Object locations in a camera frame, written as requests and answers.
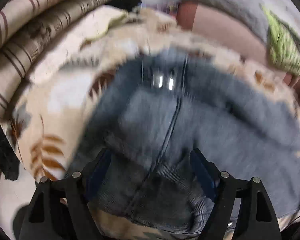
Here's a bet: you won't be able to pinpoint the blue denim pants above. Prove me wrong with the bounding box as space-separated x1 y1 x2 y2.
67 49 300 239

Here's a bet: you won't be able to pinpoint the beige leaf-print blanket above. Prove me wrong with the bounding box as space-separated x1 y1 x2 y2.
5 7 300 240

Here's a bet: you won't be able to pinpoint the striped beige lower cushion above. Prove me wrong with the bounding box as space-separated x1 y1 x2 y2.
0 0 111 120

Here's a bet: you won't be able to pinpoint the green patterned folded cloth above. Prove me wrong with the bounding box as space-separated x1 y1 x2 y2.
263 7 300 76

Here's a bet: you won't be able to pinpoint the pink sofa backrest cushion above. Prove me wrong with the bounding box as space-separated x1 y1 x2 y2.
176 2 300 98

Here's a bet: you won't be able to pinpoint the black garment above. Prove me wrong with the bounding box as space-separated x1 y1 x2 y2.
106 0 142 12

